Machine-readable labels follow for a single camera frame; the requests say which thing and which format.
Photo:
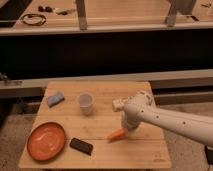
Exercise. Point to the metal frame leg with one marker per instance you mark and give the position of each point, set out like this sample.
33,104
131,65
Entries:
185,7
81,12

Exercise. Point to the clear plastic cup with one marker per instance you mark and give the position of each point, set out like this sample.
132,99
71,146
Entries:
85,102

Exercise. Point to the black rectangular block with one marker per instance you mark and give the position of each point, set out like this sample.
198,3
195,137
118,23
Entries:
81,146

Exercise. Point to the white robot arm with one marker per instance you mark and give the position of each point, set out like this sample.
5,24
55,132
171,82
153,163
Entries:
138,108

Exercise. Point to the dark small objects on bench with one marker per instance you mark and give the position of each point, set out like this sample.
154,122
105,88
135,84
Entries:
46,9

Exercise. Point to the metal frame leg right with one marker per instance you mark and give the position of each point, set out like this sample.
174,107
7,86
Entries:
185,7

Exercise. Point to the blue sponge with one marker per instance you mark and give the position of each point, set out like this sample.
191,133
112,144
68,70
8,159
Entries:
55,99

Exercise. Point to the orange pepper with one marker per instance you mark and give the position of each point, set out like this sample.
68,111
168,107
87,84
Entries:
117,135

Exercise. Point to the metal frame leg left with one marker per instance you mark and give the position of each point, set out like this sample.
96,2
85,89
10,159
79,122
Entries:
81,12

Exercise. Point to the white tube box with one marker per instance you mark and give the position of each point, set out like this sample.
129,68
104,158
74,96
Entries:
118,104

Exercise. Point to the white object on bench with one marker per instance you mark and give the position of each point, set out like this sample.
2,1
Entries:
60,11

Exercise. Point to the orange plate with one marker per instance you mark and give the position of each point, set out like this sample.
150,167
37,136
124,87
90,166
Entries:
46,141

